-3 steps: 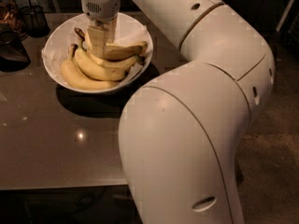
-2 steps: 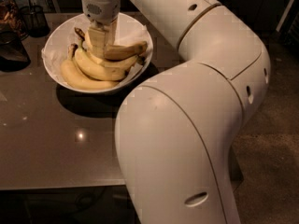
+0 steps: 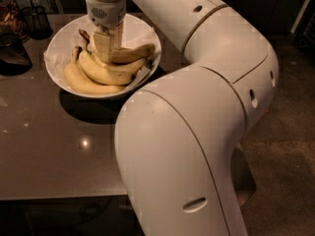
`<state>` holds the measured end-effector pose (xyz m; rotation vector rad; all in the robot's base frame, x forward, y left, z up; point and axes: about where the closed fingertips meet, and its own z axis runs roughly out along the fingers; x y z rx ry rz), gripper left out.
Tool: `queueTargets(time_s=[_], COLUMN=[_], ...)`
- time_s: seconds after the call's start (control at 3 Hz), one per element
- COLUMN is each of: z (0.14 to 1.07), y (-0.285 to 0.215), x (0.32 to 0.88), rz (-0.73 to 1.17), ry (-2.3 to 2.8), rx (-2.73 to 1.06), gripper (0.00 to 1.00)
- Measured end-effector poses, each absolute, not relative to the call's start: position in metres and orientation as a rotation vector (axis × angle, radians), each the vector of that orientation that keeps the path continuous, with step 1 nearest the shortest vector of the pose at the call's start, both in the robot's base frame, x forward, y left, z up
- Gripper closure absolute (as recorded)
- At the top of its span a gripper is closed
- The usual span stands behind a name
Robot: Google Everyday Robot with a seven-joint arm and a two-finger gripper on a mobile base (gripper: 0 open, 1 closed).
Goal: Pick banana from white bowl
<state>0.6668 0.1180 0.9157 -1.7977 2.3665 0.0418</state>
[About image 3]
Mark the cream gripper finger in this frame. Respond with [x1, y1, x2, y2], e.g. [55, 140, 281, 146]
[109, 24, 124, 49]
[92, 26, 111, 63]

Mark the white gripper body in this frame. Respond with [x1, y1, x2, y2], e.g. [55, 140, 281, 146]
[86, 0, 126, 30]

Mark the yellow banana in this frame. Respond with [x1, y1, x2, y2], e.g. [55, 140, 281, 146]
[79, 29, 156, 64]
[63, 46, 123, 95]
[92, 55, 152, 76]
[79, 42, 132, 86]

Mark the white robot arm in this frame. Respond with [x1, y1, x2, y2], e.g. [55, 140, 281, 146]
[86, 0, 279, 236]

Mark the white bowl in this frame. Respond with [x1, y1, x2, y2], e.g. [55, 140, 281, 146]
[44, 14, 161, 99]

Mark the black mesh cup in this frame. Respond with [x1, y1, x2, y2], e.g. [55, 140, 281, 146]
[21, 0, 52, 40]

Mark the dark round container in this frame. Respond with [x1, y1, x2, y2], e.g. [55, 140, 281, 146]
[0, 32, 32, 76]

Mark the jar with brown contents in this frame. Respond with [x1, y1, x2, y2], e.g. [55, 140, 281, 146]
[0, 0, 28, 39]

